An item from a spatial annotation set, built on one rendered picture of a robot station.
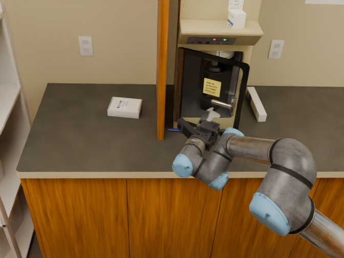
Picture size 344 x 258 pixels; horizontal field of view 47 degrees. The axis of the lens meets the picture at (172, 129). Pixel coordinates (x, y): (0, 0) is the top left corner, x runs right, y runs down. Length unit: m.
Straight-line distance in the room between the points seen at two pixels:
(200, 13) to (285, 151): 0.78
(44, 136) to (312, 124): 1.34
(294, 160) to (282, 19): 1.29
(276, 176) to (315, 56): 1.44
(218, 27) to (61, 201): 1.06
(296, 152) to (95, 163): 0.98
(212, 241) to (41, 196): 0.92
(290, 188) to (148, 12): 1.34
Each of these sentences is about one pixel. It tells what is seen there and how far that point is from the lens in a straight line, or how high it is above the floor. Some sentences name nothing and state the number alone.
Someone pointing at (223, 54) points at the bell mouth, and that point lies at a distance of 1.77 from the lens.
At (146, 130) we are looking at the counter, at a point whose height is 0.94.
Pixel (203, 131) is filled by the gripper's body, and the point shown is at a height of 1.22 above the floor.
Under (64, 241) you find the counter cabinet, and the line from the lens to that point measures 2.20.
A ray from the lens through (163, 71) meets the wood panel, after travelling 1.65.
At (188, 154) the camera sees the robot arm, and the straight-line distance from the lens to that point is 1.36.
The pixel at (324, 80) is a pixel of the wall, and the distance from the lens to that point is 2.50.
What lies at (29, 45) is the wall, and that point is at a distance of 2.27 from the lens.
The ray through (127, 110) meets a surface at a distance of 1.99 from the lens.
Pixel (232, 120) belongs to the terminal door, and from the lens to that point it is 1.77.
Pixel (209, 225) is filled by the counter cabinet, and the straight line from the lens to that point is 2.08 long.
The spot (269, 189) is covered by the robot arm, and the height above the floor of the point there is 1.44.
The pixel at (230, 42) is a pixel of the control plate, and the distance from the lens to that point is 1.65.
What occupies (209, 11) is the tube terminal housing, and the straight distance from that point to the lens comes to 1.64.
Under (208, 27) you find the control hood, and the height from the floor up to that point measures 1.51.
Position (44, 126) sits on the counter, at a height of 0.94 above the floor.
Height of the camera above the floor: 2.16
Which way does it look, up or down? 39 degrees down
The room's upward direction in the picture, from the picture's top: 3 degrees clockwise
